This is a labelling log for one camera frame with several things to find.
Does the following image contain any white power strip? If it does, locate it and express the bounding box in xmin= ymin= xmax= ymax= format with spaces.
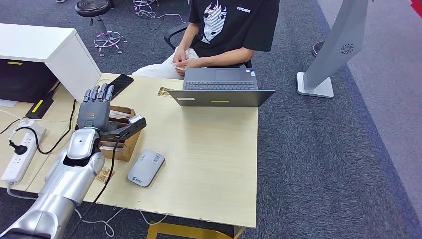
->
xmin=0 ymin=126 xmax=47 ymax=184

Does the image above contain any black round stool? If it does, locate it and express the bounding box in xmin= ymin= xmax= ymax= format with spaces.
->
xmin=74 ymin=0 xmax=128 ymax=57

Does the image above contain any white floor cable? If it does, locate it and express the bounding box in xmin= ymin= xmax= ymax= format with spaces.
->
xmin=135 ymin=5 xmax=188 ymax=25

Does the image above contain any black slab with yellow sticker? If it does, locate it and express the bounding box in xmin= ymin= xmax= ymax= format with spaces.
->
xmin=25 ymin=88 xmax=59 ymax=120

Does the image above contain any white cabinet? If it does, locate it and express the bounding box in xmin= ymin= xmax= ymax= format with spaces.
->
xmin=0 ymin=23 xmax=102 ymax=103

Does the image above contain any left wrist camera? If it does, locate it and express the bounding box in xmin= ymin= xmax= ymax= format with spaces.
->
xmin=128 ymin=114 xmax=147 ymax=130

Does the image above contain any grey kiosk stand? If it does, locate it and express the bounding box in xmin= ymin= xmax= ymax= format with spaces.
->
xmin=296 ymin=0 xmax=369 ymax=99

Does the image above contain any grey laptop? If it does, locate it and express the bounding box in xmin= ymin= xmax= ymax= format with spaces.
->
xmin=167 ymin=67 xmax=276 ymax=107

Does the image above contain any black box with yellow label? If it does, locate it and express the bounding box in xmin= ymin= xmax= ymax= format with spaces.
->
xmin=0 ymin=58 xmax=61 ymax=104

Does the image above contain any white power strip cable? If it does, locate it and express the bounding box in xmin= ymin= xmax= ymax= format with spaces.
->
xmin=5 ymin=183 xmax=169 ymax=239

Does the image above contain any person's left hand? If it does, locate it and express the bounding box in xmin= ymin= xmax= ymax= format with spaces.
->
xmin=176 ymin=57 xmax=202 ymax=77

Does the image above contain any cardboard card organizer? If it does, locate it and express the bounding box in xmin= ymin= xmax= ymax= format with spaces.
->
xmin=75 ymin=105 xmax=143 ymax=162

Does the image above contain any person's right hand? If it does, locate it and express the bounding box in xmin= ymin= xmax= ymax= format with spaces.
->
xmin=172 ymin=46 xmax=188 ymax=65

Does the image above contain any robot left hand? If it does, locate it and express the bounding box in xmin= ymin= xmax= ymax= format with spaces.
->
xmin=76 ymin=83 xmax=119 ymax=133

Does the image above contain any dark round floor base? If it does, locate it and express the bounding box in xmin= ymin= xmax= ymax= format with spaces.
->
xmin=311 ymin=40 xmax=325 ymax=58

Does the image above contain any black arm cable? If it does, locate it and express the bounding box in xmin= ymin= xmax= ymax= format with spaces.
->
xmin=67 ymin=133 xmax=122 ymax=239

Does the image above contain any thin black cable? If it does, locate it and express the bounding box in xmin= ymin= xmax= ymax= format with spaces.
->
xmin=0 ymin=117 xmax=26 ymax=136

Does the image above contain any black smartphone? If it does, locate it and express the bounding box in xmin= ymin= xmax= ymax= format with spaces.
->
xmin=107 ymin=73 xmax=134 ymax=100

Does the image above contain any black camera bracket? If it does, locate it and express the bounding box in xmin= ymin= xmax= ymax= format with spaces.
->
xmin=100 ymin=117 xmax=147 ymax=141

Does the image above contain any grey card reader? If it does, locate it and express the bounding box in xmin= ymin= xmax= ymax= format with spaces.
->
xmin=127 ymin=149 xmax=166 ymax=188

